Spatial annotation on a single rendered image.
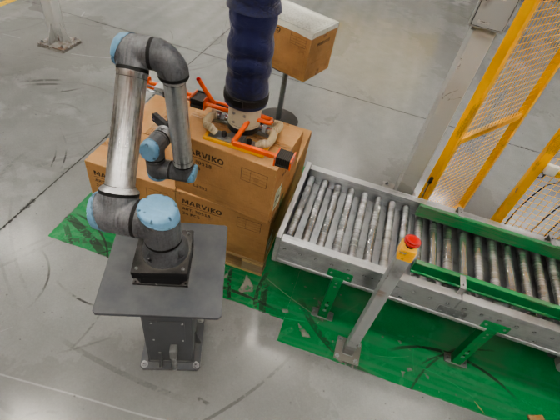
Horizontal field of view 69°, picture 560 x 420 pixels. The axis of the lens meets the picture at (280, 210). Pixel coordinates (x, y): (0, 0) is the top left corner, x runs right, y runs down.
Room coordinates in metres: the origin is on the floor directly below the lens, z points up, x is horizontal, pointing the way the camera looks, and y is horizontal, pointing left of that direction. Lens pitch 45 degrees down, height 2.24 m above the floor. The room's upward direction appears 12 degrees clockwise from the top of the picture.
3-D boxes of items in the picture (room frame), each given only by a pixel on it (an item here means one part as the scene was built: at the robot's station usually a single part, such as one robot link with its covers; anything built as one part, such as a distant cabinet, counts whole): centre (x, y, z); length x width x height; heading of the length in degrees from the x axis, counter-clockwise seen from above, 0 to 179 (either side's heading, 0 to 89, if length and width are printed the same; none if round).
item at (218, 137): (1.70, 0.30, 0.97); 0.34 x 0.10 x 0.05; 80
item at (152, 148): (1.40, 0.61, 1.07); 0.12 x 0.09 x 0.10; 170
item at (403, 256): (1.19, -0.57, 0.50); 0.07 x 0.07 x 1.00; 81
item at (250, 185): (1.82, 0.30, 0.74); 0.60 x 0.40 x 0.40; 76
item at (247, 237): (2.16, 0.55, 0.34); 1.20 x 1.00 x 0.40; 81
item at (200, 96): (1.84, 0.53, 1.07); 0.10 x 0.08 x 0.06; 170
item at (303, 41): (3.43, 0.20, 0.82); 0.60 x 0.40 x 0.40; 62
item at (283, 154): (1.49, 0.03, 1.07); 0.09 x 0.08 x 0.05; 170
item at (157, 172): (1.39, 0.60, 0.96); 0.12 x 0.09 x 0.12; 89
